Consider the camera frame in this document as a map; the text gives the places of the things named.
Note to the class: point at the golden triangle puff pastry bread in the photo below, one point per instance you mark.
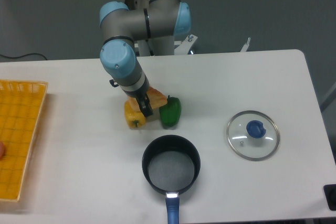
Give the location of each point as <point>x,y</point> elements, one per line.
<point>157,99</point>

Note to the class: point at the grey table leg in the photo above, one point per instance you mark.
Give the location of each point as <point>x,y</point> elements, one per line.
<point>328,98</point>

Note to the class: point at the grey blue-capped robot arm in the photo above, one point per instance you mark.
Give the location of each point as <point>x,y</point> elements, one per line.
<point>122,26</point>

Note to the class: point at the yellow woven basket tray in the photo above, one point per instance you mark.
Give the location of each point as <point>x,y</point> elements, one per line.
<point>21,105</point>

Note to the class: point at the black device at table edge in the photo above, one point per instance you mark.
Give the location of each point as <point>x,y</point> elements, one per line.
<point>330,195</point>

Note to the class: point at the green bell pepper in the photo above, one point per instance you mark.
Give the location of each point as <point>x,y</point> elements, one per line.
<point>171,112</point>

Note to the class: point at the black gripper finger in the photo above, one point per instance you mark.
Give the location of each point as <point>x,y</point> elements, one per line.
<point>144,105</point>

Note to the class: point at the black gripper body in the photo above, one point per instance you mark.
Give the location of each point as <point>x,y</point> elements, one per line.
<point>133,88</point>

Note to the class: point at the glass pot lid blue knob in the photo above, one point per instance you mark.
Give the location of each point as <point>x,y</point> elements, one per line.
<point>253,135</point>

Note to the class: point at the yellow bell pepper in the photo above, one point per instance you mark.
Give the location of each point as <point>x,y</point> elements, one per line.
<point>133,118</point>

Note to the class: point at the dark saucepan with blue handle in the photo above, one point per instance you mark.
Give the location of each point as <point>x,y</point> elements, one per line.
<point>171,164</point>

